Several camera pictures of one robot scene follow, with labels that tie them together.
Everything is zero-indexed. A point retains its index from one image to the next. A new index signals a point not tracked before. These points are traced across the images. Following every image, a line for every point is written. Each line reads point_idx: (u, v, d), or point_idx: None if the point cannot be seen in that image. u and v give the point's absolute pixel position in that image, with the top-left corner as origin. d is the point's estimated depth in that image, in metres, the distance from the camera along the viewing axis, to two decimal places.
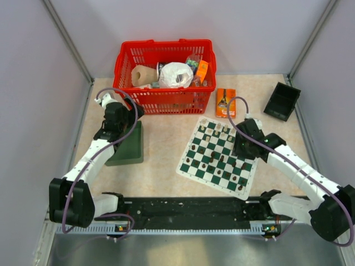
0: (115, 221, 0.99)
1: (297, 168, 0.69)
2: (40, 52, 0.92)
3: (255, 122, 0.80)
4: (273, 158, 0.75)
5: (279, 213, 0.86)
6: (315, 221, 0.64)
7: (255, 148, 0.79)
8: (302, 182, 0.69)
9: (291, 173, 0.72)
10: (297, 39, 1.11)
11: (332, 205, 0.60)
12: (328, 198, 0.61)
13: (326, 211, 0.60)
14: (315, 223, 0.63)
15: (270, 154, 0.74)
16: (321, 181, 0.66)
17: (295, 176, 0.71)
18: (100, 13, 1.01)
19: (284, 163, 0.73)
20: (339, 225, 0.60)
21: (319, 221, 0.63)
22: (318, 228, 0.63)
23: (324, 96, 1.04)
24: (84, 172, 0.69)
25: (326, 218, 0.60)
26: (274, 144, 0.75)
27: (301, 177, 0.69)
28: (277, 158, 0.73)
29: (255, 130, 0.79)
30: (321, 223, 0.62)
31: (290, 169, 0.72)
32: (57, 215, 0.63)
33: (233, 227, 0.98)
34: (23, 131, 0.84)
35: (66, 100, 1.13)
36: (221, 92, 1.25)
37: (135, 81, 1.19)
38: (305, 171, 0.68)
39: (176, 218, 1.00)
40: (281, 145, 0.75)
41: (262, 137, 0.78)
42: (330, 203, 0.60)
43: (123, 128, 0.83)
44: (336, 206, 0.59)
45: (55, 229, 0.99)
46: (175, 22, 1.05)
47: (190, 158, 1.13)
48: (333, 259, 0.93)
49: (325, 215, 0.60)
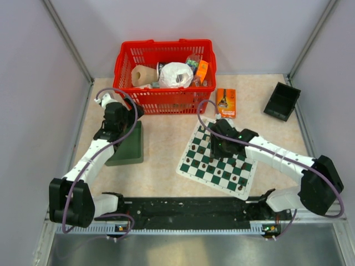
0: (115, 221, 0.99)
1: (272, 154, 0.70)
2: (40, 52, 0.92)
3: (227, 121, 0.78)
4: (249, 151, 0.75)
5: (278, 211, 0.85)
6: (304, 199, 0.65)
7: (232, 146, 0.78)
8: (280, 164, 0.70)
9: (269, 160, 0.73)
10: (297, 39, 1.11)
11: (312, 177, 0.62)
12: (307, 172, 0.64)
13: (309, 184, 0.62)
14: (304, 201, 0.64)
15: (247, 148, 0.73)
16: (297, 158, 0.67)
17: (273, 161, 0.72)
18: (100, 14, 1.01)
19: (260, 152, 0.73)
20: (325, 197, 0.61)
21: (308, 198, 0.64)
22: (309, 205, 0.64)
23: (324, 96, 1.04)
24: (84, 172, 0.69)
25: (311, 191, 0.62)
26: (248, 138, 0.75)
27: (278, 159, 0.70)
28: (253, 149, 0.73)
29: (228, 129, 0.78)
30: (309, 199, 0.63)
31: (267, 157, 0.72)
32: (57, 215, 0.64)
33: (233, 228, 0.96)
34: (23, 131, 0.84)
35: (66, 100, 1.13)
36: (221, 92, 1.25)
37: (135, 81, 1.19)
38: (280, 153, 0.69)
39: (176, 218, 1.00)
40: (254, 137, 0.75)
41: (236, 134, 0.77)
42: (310, 175, 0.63)
43: (123, 128, 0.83)
44: (317, 178, 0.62)
45: (55, 229, 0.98)
46: (175, 22, 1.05)
47: (190, 158, 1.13)
48: (333, 259, 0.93)
49: (310, 189, 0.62)
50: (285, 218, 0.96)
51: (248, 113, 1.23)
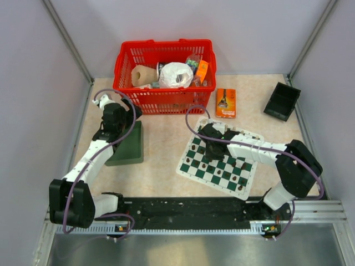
0: (115, 221, 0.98)
1: (249, 146, 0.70)
2: (40, 52, 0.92)
3: (211, 125, 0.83)
4: (233, 149, 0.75)
5: (277, 208, 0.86)
6: (286, 184, 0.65)
7: (218, 148, 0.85)
8: (259, 155, 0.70)
9: (248, 154, 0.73)
10: (298, 39, 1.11)
11: (285, 160, 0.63)
12: (280, 156, 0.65)
13: (284, 168, 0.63)
14: (287, 187, 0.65)
15: (229, 146, 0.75)
16: (272, 146, 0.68)
17: (253, 154, 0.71)
18: (100, 14, 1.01)
19: (240, 148, 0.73)
20: (303, 177, 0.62)
21: (289, 182, 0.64)
22: (291, 189, 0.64)
23: (324, 96, 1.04)
24: (84, 173, 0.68)
25: (287, 174, 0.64)
26: (230, 138, 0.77)
27: (255, 151, 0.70)
28: (233, 146, 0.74)
29: (213, 132, 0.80)
30: (289, 182, 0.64)
31: (246, 150, 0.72)
32: (57, 216, 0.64)
33: (233, 228, 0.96)
34: (23, 131, 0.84)
35: (66, 100, 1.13)
36: (221, 92, 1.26)
37: (135, 81, 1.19)
38: (257, 144, 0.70)
39: (176, 218, 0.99)
40: (235, 135, 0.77)
41: (221, 136, 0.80)
42: (283, 158, 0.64)
43: (121, 128, 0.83)
44: (289, 160, 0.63)
45: (54, 229, 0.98)
46: (175, 22, 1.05)
47: (189, 158, 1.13)
48: (333, 259, 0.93)
49: (287, 173, 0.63)
50: (283, 218, 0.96)
51: (248, 113, 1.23)
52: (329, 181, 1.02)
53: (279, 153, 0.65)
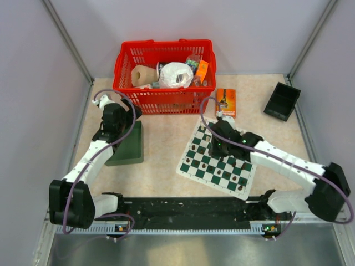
0: (115, 221, 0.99)
1: (281, 161, 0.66)
2: (40, 51, 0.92)
3: (228, 124, 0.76)
4: (255, 157, 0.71)
5: (280, 212, 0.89)
6: (313, 206, 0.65)
7: (236, 151, 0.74)
8: (289, 172, 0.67)
9: (275, 166, 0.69)
10: (298, 39, 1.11)
11: (324, 187, 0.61)
12: (319, 181, 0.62)
13: (320, 194, 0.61)
14: (313, 208, 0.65)
15: (252, 153, 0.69)
16: (307, 166, 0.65)
17: (281, 168, 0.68)
18: (100, 14, 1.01)
19: (266, 158, 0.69)
20: (336, 206, 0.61)
21: (316, 205, 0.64)
22: (317, 211, 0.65)
23: (324, 96, 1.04)
24: (83, 174, 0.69)
25: (323, 201, 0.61)
26: (253, 142, 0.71)
27: (287, 167, 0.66)
28: (259, 154, 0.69)
29: (231, 132, 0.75)
30: (317, 205, 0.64)
31: (274, 163, 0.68)
32: (57, 216, 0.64)
33: (233, 227, 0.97)
34: (23, 131, 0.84)
35: (66, 100, 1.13)
36: (221, 92, 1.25)
37: (135, 81, 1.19)
38: (289, 161, 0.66)
39: (176, 218, 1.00)
40: (259, 141, 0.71)
41: (239, 138, 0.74)
42: (321, 185, 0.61)
43: (121, 128, 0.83)
44: (328, 188, 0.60)
45: (54, 229, 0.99)
46: (175, 21, 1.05)
47: (189, 158, 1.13)
48: (333, 259, 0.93)
49: (321, 199, 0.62)
50: (283, 218, 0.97)
51: (248, 113, 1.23)
52: None
53: (317, 178, 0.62)
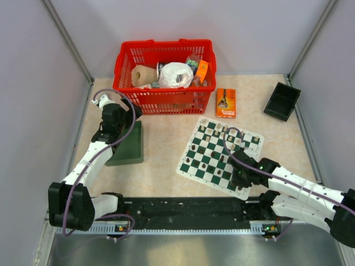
0: (115, 221, 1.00)
1: (299, 188, 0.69)
2: (40, 52, 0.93)
3: (244, 152, 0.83)
4: (273, 183, 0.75)
5: (281, 215, 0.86)
6: (334, 231, 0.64)
7: (254, 177, 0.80)
8: (308, 199, 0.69)
9: (294, 193, 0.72)
10: (298, 39, 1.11)
11: (344, 214, 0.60)
12: (338, 208, 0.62)
13: (341, 221, 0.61)
14: (335, 234, 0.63)
15: (270, 180, 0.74)
16: (325, 193, 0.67)
17: (300, 195, 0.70)
18: (100, 14, 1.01)
19: (284, 185, 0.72)
20: None
21: (338, 231, 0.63)
22: (340, 237, 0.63)
23: (324, 96, 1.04)
24: (83, 176, 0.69)
25: (346, 230, 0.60)
26: (271, 169, 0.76)
27: (305, 194, 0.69)
28: (277, 181, 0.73)
29: (247, 159, 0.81)
30: (338, 231, 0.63)
31: (293, 190, 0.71)
32: (57, 219, 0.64)
33: (233, 227, 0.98)
34: (23, 130, 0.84)
35: (66, 100, 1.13)
36: (221, 92, 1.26)
37: (135, 81, 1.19)
38: (307, 188, 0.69)
39: (176, 218, 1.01)
40: (277, 167, 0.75)
41: (256, 164, 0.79)
42: (341, 213, 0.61)
43: (121, 129, 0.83)
44: (349, 215, 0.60)
45: (54, 229, 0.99)
46: (175, 22, 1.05)
47: (190, 158, 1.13)
48: (334, 259, 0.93)
49: (344, 226, 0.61)
50: (282, 218, 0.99)
51: (248, 113, 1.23)
52: (329, 181, 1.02)
53: (336, 205, 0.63)
